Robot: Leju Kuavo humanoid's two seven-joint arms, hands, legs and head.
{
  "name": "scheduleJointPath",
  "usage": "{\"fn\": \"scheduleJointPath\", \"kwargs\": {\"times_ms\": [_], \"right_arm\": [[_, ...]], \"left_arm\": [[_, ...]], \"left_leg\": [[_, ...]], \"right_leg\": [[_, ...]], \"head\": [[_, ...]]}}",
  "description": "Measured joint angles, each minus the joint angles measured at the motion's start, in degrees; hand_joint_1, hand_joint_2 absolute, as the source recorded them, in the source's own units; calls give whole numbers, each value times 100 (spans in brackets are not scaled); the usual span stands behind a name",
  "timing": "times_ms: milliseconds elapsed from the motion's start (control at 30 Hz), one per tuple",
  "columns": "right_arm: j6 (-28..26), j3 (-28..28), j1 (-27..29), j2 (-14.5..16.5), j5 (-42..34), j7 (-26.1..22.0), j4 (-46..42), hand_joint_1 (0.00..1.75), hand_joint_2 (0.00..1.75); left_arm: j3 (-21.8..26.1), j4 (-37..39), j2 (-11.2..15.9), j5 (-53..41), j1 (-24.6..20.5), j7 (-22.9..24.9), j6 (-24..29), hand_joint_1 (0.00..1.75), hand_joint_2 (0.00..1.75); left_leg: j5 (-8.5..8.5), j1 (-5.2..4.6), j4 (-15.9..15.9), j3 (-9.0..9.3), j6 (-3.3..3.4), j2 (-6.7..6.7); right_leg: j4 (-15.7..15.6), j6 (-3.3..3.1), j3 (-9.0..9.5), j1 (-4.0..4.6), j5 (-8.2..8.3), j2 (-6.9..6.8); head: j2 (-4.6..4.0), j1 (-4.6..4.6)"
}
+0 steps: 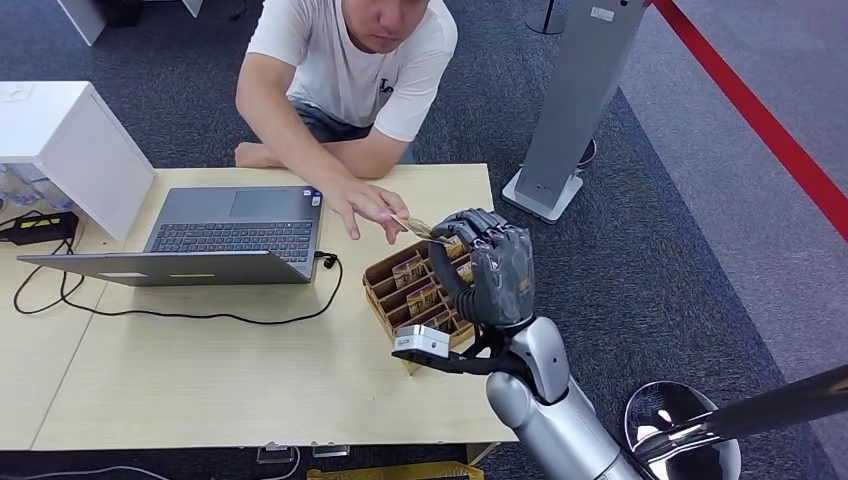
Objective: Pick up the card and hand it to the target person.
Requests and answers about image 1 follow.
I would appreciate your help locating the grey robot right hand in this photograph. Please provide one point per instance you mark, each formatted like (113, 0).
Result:
(503, 278)

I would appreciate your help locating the person's left hand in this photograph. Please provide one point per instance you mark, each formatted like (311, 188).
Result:
(252, 156)

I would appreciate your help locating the person's right hand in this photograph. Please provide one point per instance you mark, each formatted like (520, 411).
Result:
(364, 202)

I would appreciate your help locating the gold hotel card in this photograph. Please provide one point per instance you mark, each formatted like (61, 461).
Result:
(422, 299)
(407, 271)
(440, 322)
(464, 272)
(416, 227)
(456, 250)

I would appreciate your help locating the person's right forearm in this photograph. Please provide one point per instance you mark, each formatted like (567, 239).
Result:
(291, 152)

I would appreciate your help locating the person's left forearm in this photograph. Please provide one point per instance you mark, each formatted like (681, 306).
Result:
(358, 159)

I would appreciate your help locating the wooden card holder rack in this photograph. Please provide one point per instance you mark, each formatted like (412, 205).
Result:
(387, 306)

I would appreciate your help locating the person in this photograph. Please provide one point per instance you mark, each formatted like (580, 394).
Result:
(358, 66)

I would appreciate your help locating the grey laptop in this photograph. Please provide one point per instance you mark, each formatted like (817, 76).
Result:
(232, 212)

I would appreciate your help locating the dark round base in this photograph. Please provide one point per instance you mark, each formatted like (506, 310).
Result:
(588, 152)

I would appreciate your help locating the white box cabinet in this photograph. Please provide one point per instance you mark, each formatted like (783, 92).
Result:
(73, 146)

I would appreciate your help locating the grey pillar stand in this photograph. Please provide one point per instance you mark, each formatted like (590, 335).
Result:
(576, 99)

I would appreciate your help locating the clear plastic bottle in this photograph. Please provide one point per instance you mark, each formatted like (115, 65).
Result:
(54, 195)
(16, 185)

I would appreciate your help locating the white furniture panel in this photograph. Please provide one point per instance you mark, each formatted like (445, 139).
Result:
(83, 16)

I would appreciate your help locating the yellow flat object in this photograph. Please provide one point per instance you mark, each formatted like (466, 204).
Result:
(397, 472)

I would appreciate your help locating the black power adapter yellow label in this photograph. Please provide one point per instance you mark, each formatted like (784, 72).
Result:
(41, 228)

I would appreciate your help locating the clear table clamp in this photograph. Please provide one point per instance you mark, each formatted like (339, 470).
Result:
(330, 451)
(275, 455)

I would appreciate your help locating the black stand base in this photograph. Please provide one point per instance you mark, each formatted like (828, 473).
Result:
(546, 23)

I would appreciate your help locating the black camera bracket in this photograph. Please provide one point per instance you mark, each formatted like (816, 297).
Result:
(477, 361)

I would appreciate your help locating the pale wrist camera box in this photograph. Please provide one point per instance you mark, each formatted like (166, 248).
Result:
(420, 339)

